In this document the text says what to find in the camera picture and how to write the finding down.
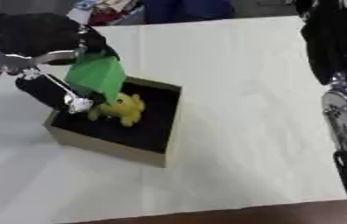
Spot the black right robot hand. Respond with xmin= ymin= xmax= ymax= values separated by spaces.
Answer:
xmin=297 ymin=0 xmax=347 ymax=87

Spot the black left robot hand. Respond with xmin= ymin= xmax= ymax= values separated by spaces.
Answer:
xmin=0 ymin=12 xmax=122 ymax=115

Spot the green block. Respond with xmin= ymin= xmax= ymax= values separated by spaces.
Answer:
xmin=63 ymin=52 xmax=128 ymax=106

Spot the tan cardboard box black inside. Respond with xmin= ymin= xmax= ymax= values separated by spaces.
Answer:
xmin=41 ymin=75 xmax=185 ymax=169

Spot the colourful patterned bag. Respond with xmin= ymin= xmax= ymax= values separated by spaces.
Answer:
xmin=67 ymin=0 xmax=148 ymax=26

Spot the yellow soft toy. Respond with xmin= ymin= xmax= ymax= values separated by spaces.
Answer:
xmin=86 ymin=92 xmax=148 ymax=128

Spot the blue cloth item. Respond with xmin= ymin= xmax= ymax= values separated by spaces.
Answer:
xmin=139 ymin=0 xmax=237 ymax=25

